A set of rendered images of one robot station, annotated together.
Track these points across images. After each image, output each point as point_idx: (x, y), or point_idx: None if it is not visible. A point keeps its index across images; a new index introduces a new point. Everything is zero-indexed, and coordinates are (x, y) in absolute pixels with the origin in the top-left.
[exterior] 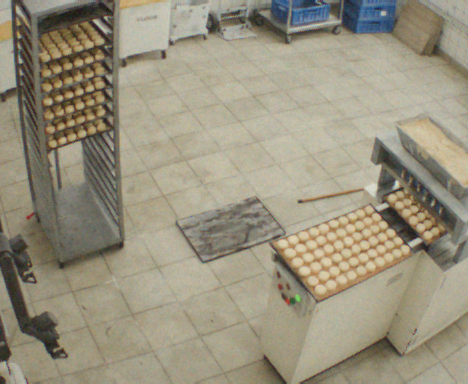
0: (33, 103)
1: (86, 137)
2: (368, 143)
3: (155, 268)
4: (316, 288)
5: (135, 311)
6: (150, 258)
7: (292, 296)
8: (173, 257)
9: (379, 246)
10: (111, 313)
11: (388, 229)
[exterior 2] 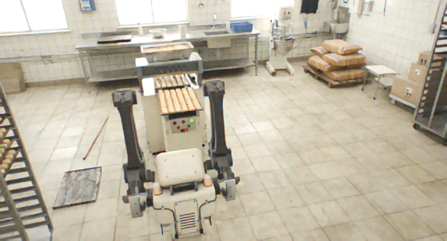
0: None
1: (13, 160)
2: (67, 128)
3: (82, 224)
4: (196, 107)
5: (112, 239)
6: (72, 225)
7: (187, 123)
8: (80, 214)
9: (184, 92)
10: None
11: (175, 89)
